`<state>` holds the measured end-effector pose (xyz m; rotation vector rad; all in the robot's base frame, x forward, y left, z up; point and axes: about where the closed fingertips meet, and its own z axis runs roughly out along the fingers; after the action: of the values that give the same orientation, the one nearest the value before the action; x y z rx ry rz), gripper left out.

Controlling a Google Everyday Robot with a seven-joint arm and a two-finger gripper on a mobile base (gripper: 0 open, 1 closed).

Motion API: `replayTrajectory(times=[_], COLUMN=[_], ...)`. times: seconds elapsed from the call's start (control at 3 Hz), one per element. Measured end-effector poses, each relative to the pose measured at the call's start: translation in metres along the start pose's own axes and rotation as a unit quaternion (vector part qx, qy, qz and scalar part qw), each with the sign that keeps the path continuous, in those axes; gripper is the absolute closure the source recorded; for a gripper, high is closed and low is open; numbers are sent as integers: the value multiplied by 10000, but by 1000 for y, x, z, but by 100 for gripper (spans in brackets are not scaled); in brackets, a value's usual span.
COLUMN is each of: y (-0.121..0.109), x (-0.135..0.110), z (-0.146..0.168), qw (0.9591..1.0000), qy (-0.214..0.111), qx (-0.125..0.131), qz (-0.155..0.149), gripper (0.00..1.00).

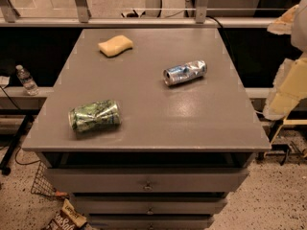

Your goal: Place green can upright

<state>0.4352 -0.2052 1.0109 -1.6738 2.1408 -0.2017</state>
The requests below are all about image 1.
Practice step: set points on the crushed green soda can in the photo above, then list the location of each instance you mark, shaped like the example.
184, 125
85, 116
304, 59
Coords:
94, 116

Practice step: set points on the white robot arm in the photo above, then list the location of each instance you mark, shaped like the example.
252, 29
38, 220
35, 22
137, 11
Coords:
290, 82

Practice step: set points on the crushed silver blue can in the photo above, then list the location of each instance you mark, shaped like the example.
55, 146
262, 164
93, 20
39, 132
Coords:
184, 72

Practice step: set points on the grey drawer cabinet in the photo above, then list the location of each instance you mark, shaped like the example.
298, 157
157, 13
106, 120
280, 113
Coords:
207, 122

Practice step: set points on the yellow sponge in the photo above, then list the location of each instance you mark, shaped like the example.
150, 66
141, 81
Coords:
115, 46

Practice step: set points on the top grey drawer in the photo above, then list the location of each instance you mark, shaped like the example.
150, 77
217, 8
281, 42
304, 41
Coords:
141, 180

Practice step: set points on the grey drawer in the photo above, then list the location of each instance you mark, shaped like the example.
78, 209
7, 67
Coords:
149, 204
141, 180
152, 222

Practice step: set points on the middle grey drawer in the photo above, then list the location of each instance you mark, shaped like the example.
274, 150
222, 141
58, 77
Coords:
149, 204

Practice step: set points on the bottom grey drawer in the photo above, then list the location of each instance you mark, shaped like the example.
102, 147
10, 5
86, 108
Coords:
152, 222

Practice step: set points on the clear plastic water bottle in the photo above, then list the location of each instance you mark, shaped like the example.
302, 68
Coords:
27, 80

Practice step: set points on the brown snack bag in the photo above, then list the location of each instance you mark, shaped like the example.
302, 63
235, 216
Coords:
67, 218

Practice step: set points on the black stand leg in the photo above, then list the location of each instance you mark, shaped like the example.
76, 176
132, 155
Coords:
4, 164

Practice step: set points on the wire mesh basket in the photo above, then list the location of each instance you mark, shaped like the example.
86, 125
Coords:
41, 186

